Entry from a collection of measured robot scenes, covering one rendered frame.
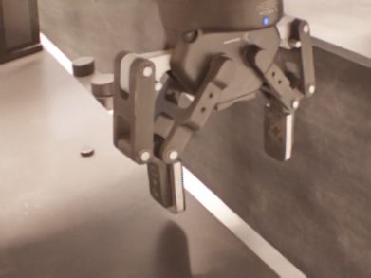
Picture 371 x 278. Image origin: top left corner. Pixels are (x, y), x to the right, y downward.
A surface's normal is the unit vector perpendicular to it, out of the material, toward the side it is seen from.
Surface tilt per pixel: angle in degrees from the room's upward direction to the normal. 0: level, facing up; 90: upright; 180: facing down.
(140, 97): 90
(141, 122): 90
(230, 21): 90
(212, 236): 0
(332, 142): 90
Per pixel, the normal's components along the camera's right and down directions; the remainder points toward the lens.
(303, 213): -0.81, 0.32
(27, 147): -0.06, -0.87
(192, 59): 0.59, 0.36
